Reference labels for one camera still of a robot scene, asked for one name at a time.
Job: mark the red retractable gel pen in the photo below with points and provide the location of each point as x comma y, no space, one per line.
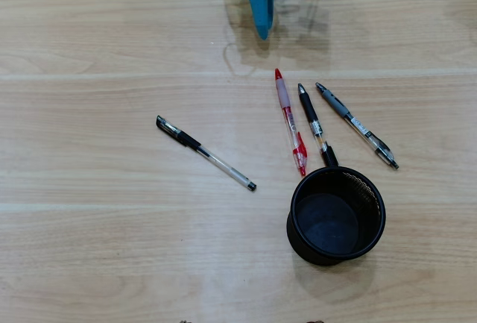
288,114

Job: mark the clear pen with black cap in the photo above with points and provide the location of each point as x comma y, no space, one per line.
208,155

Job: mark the gray grip retractable pen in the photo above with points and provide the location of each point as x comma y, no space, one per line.
337,104

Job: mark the black grip retractable pen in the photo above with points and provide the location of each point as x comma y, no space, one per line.
309,110

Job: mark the black mesh pen holder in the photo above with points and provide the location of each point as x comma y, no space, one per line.
335,226

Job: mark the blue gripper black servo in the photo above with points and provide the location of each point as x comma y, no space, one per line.
261,6

